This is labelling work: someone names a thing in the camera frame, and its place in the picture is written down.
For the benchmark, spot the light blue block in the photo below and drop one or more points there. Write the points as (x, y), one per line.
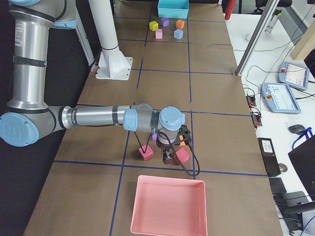
(178, 34)

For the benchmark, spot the left magenta block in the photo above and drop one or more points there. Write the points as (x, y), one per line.
(146, 152)

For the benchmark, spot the magenta block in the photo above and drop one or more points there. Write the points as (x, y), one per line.
(181, 156)
(146, 152)

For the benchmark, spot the right magenta block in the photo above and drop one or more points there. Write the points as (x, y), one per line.
(181, 156)

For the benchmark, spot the near orange block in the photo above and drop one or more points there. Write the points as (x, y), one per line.
(182, 140)

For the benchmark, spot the orange block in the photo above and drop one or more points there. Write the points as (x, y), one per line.
(182, 140)
(180, 24)

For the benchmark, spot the near purple block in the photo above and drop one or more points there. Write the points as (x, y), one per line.
(154, 137)

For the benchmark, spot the purple block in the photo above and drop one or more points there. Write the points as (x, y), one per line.
(164, 22)
(154, 137)

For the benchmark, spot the pink tray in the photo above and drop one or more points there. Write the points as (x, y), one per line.
(165, 206)

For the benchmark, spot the lower orange connector box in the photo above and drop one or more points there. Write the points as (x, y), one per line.
(256, 118)

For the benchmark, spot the orange connector box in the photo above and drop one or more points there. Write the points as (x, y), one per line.
(256, 118)
(251, 100)

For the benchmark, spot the upper orange connector box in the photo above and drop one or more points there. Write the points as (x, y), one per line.
(251, 100)

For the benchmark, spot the black rectangular box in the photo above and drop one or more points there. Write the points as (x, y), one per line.
(269, 157)

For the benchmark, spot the metal round puck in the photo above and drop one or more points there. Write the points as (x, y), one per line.
(283, 168)

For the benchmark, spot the pink block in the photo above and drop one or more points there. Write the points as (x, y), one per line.
(159, 34)

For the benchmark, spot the near teach pendant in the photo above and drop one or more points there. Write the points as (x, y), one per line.
(279, 98)

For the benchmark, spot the teach pendant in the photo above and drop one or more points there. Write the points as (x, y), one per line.
(279, 98)
(294, 75)

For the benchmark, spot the yellow block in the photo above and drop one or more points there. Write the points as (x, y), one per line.
(153, 25)

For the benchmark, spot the far orange block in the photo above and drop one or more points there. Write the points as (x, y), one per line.
(180, 24)

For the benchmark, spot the far purple block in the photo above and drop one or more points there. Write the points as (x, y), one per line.
(164, 22)

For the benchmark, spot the black desk stand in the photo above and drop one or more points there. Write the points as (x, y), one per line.
(297, 211)

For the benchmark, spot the black computer mouse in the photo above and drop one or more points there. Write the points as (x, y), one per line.
(297, 129)

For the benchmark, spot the black monitor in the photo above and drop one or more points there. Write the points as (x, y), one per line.
(303, 161)

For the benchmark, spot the teal bin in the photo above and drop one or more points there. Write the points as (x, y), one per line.
(177, 9)

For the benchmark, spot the far teach pendant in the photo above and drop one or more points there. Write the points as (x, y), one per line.
(294, 75)

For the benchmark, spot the red cylinder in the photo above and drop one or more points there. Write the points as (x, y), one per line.
(229, 9)

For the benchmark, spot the black office chair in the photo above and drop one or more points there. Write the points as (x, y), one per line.
(259, 4)

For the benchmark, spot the cardboard panel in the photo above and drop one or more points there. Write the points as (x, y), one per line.
(305, 45)

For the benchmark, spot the clear water bottle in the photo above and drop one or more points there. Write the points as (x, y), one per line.
(277, 13)

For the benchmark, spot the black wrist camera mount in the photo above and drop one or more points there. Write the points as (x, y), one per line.
(186, 133)

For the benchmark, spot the white pedestal column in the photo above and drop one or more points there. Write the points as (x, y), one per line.
(112, 65)

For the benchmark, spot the aluminium frame post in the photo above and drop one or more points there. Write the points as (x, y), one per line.
(261, 25)

